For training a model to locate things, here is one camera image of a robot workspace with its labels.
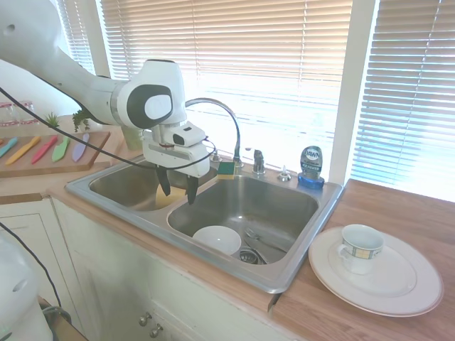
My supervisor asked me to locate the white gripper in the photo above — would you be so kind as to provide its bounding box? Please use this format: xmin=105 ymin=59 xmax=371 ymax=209
xmin=141 ymin=124 xmax=212 ymax=206

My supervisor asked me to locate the chrome gooseneck faucet spout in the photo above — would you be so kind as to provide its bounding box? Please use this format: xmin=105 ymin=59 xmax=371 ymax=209
xmin=184 ymin=97 xmax=245 ymax=168

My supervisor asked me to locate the yellow plastic cup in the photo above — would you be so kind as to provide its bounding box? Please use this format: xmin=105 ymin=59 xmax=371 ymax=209
xmin=155 ymin=184 xmax=188 ymax=211

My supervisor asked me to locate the yellow green sponge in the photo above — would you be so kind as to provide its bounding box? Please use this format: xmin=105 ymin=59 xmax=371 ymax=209
xmin=216 ymin=161 xmax=237 ymax=181

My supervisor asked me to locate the white bowl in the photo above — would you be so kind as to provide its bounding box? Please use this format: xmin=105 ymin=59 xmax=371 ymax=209
xmin=192 ymin=224 xmax=243 ymax=256

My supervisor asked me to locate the metal spoon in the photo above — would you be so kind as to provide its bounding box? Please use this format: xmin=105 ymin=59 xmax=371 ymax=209
xmin=243 ymin=227 xmax=287 ymax=254

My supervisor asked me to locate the wooden cutting board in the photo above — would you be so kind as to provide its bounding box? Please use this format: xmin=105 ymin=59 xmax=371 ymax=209
xmin=0 ymin=131 xmax=112 ymax=179

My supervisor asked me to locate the metal drain strainer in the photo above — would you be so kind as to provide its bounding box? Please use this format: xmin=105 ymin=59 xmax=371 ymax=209
xmin=238 ymin=247 xmax=268 ymax=266

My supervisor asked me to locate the purple plastic knife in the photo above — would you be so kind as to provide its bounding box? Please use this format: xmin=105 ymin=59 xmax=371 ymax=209
xmin=71 ymin=132 xmax=91 ymax=163

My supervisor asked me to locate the stainless steel double sink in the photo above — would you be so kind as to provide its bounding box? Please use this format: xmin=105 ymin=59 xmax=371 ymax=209
xmin=65 ymin=155 xmax=345 ymax=295

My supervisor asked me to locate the small leafy potted plant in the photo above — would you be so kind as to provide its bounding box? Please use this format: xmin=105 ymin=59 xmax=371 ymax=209
xmin=71 ymin=109 xmax=92 ymax=134

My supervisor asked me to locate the green plastic knife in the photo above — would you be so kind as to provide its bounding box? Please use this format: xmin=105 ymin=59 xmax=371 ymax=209
xmin=51 ymin=136 xmax=72 ymax=164

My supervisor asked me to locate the blue Dawn soap bottle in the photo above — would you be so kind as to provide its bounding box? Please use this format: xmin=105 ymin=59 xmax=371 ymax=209
xmin=296 ymin=144 xmax=326 ymax=190

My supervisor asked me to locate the red plastic knife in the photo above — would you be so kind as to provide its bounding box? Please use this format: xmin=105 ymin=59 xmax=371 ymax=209
xmin=31 ymin=134 xmax=59 ymax=166

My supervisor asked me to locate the small spiky potted plant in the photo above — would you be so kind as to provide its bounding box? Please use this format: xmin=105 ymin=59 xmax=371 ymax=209
xmin=43 ymin=111 xmax=61 ymax=131

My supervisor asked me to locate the wide white window blind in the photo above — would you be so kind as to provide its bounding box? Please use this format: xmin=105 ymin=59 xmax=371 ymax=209
xmin=99 ymin=0 xmax=353 ymax=168

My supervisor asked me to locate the orange plastic knife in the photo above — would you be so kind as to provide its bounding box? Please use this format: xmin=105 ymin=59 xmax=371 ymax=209
xmin=4 ymin=136 xmax=41 ymax=166

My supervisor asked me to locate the glass jar checkered lid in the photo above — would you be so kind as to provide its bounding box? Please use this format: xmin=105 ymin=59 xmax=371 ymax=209
xmin=0 ymin=102 xmax=21 ymax=128
xmin=19 ymin=100 xmax=38 ymax=126

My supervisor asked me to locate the teal plastic knife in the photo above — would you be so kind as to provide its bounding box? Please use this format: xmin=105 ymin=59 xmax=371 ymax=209
xmin=0 ymin=137 xmax=19 ymax=159

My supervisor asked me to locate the narrow white window blind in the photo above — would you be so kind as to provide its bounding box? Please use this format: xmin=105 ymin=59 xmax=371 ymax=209
xmin=55 ymin=0 xmax=97 ymax=75

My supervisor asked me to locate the white patterned teacup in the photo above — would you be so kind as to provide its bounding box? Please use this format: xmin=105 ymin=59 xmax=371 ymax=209
xmin=336 ymin=224 xmax=386 ymax=276

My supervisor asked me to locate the white dinner plate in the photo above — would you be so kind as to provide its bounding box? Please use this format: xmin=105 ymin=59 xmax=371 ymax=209
xmin=307 ymin=224 xmax=445 ymax=318

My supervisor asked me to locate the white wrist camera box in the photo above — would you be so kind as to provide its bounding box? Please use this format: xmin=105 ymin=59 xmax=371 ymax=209
xmin=166 ymin=121 xmax=208 ymax=148

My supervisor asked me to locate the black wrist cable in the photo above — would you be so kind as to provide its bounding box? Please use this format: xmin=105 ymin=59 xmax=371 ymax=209
xmin=0 ymin=87 xmax=218 ymax=168

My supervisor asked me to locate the thin black cable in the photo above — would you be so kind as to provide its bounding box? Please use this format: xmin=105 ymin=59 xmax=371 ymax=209
xmin=0 ymin=222 xmax=64 ymax=312

